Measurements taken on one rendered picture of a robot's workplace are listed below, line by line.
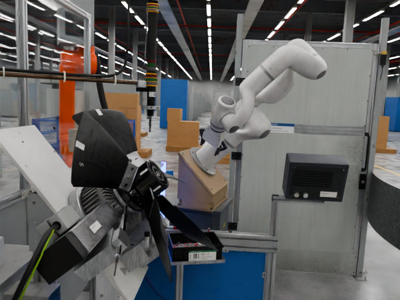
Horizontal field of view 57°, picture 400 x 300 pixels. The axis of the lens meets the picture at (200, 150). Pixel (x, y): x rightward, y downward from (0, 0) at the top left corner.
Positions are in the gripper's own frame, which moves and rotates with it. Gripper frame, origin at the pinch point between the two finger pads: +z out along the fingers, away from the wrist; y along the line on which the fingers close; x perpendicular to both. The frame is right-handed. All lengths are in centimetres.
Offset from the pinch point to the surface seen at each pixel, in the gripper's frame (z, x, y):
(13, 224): 39, -80, -48
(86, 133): -52, -74, -6
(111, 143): -45, -66, -4
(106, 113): -31, -47, -25
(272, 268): 23, -16, 59
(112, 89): 626, 553, -607
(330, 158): -23, 18, 50
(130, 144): -30, -51, -9
